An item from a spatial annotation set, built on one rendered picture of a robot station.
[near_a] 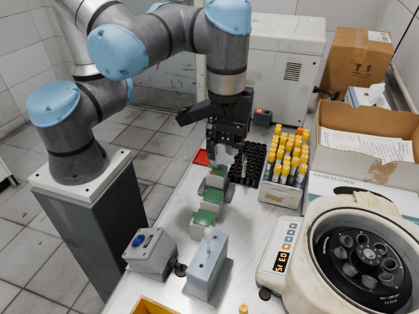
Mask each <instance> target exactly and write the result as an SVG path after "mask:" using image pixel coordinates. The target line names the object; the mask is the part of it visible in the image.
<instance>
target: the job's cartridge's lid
mask: <svg viewBox="0 0 419 314"><path fill-rule="evenodd" d="M208 167H209V168H211V169H210V172H211V173H214V174H217V175H219V176H222V177H224V176H225V174H226V172H227V168H228V166H226V165H224V164H219V167H218V169H216V168H214V167H213V165H212V164H211V163H210V164H209V166H208Z"/></svg>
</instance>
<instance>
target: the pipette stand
mask: <svg viewBox="0 0 419 314"><path fill-rule="evenodd" d="M209 227H210V228H212V230H213V240H212V241H211V242H210V252H207V241H205V240H204V238H203V239H202V241H201V243H200V245H199V247H198V249H197V251H196V252H195V254H194V256H193V258H192V260H191V262H190V264H189V266H188V268H187V270H186V283H185V285H184V287H183V289H182V291H181V292H182V293H184V294H185V295H187V296H189V297H192V298H194V299H196V300H198V301H200V302H202V303H204V304H206V305H209V306H211V307H213V308H215V307H216V304H217V302H218V300H219V297H220V295H221V292H222V290H223V287H224V284H225V282H226V279H227V277H228V274H229V271H230V270H231V267H232V264H233V262H234V260H233V259H230V258H228V257H227V253H228V239H229V232H226V231H223V230H221V229H218V228H215V227H213V226H209Z"/></svg>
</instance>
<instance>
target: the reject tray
mask: <svg viewBox="0 0 419 314"><path fill-rule="evenodd" d="M192 163H194V164H199V165H203V166H207V167H208V166H209V164H210V161H209V159H208V157H207V154H206V149H203V148H200V149H199V150H198V152H197V154H196V156H195V157H194V159H193V161H192Z"/></svg>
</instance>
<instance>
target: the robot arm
mask: <svg viewBox="0 0 419 314"><path fill-rule="evenodd" d="M48 1H49V4H50V5H51V8H52V11H53V13H54V15H55V18H56V21H57V23H58V25H59V28H60V31H61V33H62V35H63V38H64V40H65V43H66V45H67V48H68V50H69V52H70V55H71V57H72V60H73V62H74V67H73V69H72V70H71V74H72V76H73V78H74V81H75V82H74V83H73V82H71V81H68V80H57V81H55V82H49V83H46V84H44V85H41V86H40V87H38V88H36V89H35V90H34V91H32V92H31V93H30V95H29V96H28V98H27V101H26V108H27V111H28V112H29V116H30V119H31V122H32V123H33V124H34V126H35V128H36V130H37V132H38V134H39V136H40V138H41V140H42V142H43V144H44V146H45V148H46V150H47V152H48V159H49V172H50V174H51V176H52V178H53V180H54V181H55V182H57V183H59V184H61V185H64V186H78V185H81V184H86V183H89V182H91V181H93V180H95V179H97V178H98V177H99V176H101V175H102V174H103V173H104V172H105V170H106V169H107V167H108V163H109V160H108V156H107V153H106V151H105V150H104V149H103V148H102V146H101V145H100V144H99V143H98V141H97V140H96V139H95V137H94V134H93V131H92V128H93V127H94V126H95V125H98V124H99V123H101V122H102V121H104V120H106V119H107V118H109V117H110V116H112V115H114V114H116V113H117V112H120V111H122V110H123V109H124V108H125V107H126V106H128V105H129V104H130V103H131V101H132V100H133V95H134V88H133V83H132V80H131V77H133V76H136V75H139V74H141V73H143V72H144V71H145V70H146V69H149V68H150V67H153V66H154V65H156V64H158V63H160V62H162V61H164V60H166V59H168V58H170V57H172V56H174V55H176V54H178V53H180V52H183V51H186V52H192V53H195V54H201V55H202V54H204V55H206V87H207V89H208V98H209V99H206V100H203V101H202V102H199V103H196V104H194V105H191V106H189V107H185V108H182V109H181V110H180V111H179V112H178V114H177V116H176V117H175V120H176V121H177V122H178V124H179V125H180V127H183V126H186V125H190V124H191V123H194V122H197V121H200V120H203V119H205V118H207V119H208V122H207V124H206V154H207V157H208V159H209V161H210V163H211V164H212V165H213V167H214V168H216V169H218V167H219V164H234V162H235V160H234V158H233V157H232V156H234V155H237V154H238V152H239V150H243V140H244V139H246V136H247V134H248V132H249V129H250V123H251V113H252V112H250V111H249V108H250V102H251V98H252V96H253V90H249V89H245V87H246V73H247V65H248V53H249V40H250V33H251V31H252V27H251V12H252V5H251V2H250V0H206V7H194V6H186V5H180V4H175V3H173V2H164V3H160V2H158V3H155V4H153V5H152V6H151V7H150V9H149V10H148V11H147V13H146V14H142V15H139V16H136V15H134V14H133V13H132V12H131V11H130V10H129V9H128V8H127V7H126V6H125V5H124V4H122V2H121V1H120V0H48ZM238 143H241V145H239V144H238Z"/></svg>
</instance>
